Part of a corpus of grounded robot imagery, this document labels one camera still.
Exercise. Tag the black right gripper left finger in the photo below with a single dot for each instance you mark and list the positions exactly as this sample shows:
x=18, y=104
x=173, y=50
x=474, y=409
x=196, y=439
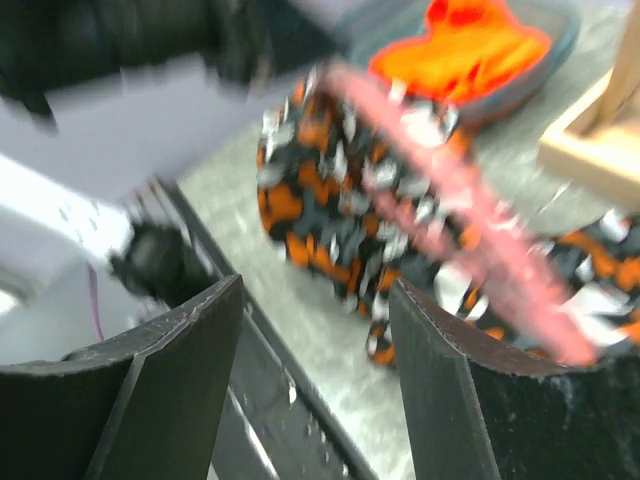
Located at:
x=145, y=404

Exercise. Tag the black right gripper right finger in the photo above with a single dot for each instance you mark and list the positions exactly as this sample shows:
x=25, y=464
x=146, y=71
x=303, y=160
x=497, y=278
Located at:
x=477, y=408

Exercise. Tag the pink hanger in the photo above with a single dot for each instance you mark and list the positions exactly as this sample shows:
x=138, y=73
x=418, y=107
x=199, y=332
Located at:
x=499, y=255

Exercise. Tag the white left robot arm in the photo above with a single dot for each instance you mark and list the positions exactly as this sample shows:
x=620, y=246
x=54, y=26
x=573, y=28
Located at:
x=94, y=96

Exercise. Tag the orange shorts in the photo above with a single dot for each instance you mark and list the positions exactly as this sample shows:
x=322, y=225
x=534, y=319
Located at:
x=471, y=49

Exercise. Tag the wooden clothes rack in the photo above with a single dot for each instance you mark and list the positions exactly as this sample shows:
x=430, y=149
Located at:
x=595, y=142

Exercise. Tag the teal plastic bin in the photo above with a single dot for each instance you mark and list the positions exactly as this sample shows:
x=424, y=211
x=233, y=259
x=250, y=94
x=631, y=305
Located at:
x=375, y=24

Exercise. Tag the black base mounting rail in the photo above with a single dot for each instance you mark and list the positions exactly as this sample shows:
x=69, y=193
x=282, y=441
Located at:
x=274, y=424

